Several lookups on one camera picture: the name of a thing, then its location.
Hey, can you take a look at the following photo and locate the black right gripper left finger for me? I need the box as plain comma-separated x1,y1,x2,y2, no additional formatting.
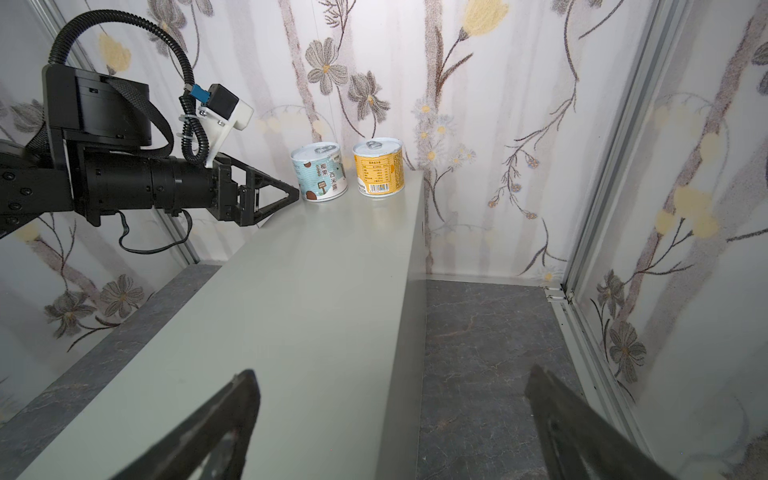
114,369,261,479

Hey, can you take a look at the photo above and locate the light blue labelled can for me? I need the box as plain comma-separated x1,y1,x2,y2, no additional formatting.
291,142,348,203

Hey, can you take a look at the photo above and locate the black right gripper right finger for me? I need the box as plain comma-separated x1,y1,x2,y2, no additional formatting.
525,364,672,479

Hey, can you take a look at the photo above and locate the grey metal cabinet counter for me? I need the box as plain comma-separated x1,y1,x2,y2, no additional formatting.
23,171,426,479

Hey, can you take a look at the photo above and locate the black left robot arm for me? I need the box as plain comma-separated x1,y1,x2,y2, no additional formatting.
1,65,299,236

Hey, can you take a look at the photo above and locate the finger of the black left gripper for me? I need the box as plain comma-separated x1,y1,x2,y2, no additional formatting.
215,152,299,195
236,190,299,227

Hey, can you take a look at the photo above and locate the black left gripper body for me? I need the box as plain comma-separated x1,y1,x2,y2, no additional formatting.
207,161,243,224

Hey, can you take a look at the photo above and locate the black corrugated left cable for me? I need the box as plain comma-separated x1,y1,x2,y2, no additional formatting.
47,8,211,167

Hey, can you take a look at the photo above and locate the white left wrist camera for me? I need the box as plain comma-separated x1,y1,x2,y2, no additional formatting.
178,83,254,167

